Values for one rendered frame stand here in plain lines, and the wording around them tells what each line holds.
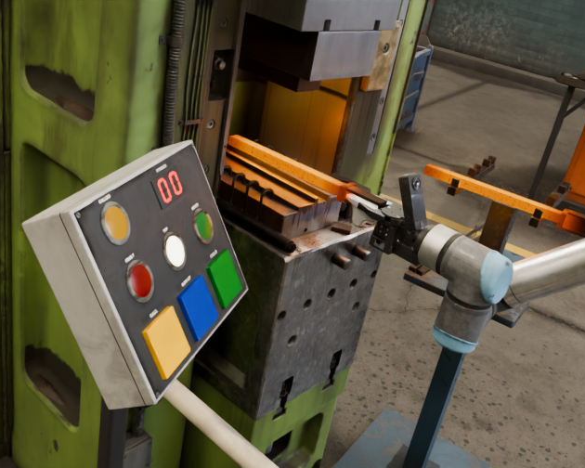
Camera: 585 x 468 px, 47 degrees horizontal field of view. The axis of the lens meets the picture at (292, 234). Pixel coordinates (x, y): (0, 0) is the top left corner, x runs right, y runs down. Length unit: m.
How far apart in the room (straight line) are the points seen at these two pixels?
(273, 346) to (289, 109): 0.67
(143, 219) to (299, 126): 0.94
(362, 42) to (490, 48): 7.69
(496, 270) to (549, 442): 1.51
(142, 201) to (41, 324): 0.95
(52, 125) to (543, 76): 7.88
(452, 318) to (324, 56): 0.56
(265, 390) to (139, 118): 0.70
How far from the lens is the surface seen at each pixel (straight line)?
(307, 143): 1.82
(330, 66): 1.37
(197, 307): 1.02
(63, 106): 1.45
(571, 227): 1.70
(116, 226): 0.90
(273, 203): 1.48
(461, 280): 1.31
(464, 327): 1.34
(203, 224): 1.08
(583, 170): 4.85
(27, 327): 1.86
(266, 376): 1.58
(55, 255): 0.89
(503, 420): 2.72
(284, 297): 1.46
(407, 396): 2.64
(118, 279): 0.89
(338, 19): 1.35
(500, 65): 9.07
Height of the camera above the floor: 1.58
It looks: 26 degrees down
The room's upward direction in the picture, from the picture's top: 11 degrees clockwise
